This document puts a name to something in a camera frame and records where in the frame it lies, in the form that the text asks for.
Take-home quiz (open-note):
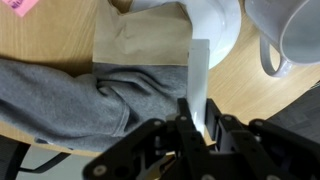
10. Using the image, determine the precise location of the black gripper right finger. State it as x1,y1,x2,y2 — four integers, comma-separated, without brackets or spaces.
205,99,320,180

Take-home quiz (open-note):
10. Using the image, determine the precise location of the small white plate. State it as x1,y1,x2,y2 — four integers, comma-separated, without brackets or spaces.
129,0,241,69

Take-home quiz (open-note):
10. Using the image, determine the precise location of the pink sticky note centre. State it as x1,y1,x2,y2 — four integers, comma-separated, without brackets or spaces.
2,0,39,17

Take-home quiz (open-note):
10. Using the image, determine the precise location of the brown paper napkin on plate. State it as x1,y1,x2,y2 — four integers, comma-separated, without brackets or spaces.
93,0,192,66

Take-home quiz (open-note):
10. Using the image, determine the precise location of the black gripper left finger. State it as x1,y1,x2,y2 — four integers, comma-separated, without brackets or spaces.
82,99,214,180

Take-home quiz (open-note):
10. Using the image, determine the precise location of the white mug cup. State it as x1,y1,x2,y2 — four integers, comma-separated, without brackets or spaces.
245,0,320,77

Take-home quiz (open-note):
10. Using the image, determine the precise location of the white marker pen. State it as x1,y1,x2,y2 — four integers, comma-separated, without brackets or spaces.
187,39,210,134

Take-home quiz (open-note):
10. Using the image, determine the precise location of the grey sweatshirt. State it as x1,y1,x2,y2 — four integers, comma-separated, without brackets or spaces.
0,59,188,152

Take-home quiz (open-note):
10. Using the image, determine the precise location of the black mesh chair side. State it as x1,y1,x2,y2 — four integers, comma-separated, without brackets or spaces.
0,133,73,180

